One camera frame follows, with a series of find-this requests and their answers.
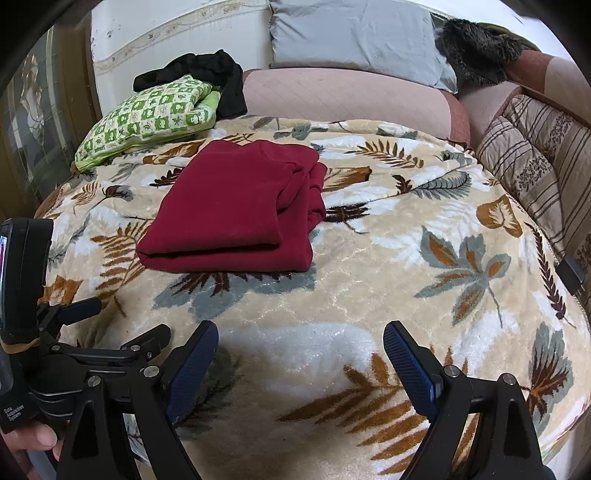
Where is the dark furry cloth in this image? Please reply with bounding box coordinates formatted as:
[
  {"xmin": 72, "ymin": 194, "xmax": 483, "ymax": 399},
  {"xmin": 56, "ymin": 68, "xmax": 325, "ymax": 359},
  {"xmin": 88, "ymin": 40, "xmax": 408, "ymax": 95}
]
[{"xmin": 437, "ymin": 18, "xmax": 540, "ymax": 87}]

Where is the striped beige quilt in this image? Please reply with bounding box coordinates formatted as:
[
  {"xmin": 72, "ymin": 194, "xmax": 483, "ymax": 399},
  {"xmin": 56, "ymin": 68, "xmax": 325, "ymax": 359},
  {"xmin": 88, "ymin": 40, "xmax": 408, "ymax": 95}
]
[{"xmin": 475, "ymin": 94, "xmax": 591, "ymax": 278}]

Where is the light grey pillow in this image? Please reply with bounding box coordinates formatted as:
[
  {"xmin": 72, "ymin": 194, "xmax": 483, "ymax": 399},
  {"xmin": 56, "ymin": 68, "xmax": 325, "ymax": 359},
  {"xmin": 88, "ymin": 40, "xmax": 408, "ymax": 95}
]
[{"xmin": 269, "ymin": 1, "xmax": 458, "ymax": 94}]

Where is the white headboard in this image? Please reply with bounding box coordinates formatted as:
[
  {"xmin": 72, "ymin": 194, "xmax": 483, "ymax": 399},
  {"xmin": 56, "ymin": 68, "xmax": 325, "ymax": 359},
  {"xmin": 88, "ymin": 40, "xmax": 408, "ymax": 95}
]
[{"xmin": 90, "ymin": 1, "xmax": 271, "ymax": 114}]

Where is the black garment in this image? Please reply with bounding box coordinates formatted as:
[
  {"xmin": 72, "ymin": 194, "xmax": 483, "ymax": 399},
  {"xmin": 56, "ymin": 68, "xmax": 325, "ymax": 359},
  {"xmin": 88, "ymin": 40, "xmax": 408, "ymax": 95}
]
[{"xmin": 132, "ymin": 49, "xmax": 247, "ymax": 120}]

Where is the dark red sweater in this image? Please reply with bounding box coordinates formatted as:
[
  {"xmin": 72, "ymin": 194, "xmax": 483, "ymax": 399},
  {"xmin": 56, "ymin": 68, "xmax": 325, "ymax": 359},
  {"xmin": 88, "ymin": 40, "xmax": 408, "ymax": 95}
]
[{"xmin": 137, "ymin": 140, "xmax": 327, "ymax": 273}]

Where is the pink rear cushion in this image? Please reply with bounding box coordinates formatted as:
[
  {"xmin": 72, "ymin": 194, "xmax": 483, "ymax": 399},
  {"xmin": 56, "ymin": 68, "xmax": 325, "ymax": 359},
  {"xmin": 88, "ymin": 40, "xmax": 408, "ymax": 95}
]
[{"xmin": 460, "ymin": 50, "xmax": 590, "ymax": 149}]

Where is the leaf pattern beige blanket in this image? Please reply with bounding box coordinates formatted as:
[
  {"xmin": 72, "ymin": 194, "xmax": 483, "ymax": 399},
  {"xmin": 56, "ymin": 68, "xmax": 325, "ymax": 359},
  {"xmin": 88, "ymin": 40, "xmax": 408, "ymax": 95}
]
[{"xmin": 38, "ymin": 116, "xmax": 590, "ymax": 479}]

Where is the small black device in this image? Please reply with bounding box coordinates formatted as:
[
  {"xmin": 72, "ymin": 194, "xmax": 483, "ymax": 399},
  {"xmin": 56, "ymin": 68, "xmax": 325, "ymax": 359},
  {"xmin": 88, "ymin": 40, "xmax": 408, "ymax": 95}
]
[{"xmin": 556, "ymin": 255, "xmax": 585, "ymax": 295}]

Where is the person's left hand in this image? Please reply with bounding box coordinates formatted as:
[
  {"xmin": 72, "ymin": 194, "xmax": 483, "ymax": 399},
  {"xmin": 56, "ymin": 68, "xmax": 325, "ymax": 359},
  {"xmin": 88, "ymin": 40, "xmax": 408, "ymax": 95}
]
[{"xmin": 1, "ymin": 422, "xmax": 63, "ymax": 480}]

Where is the green white patterned pillow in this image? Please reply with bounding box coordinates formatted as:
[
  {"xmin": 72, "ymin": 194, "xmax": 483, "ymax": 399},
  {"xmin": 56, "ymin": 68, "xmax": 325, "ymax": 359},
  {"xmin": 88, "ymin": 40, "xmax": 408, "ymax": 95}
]
[{"xmin": 74, "ymin": 75, "xmax": 221, "ymax": 172}]

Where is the pink bolster cushion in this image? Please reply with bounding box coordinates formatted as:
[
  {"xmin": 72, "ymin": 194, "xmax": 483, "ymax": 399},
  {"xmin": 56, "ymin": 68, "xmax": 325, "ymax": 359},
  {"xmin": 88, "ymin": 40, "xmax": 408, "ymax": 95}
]
[{"xmin": 243, "ymin": 68, "xmax": 471, "ymax": 145}]

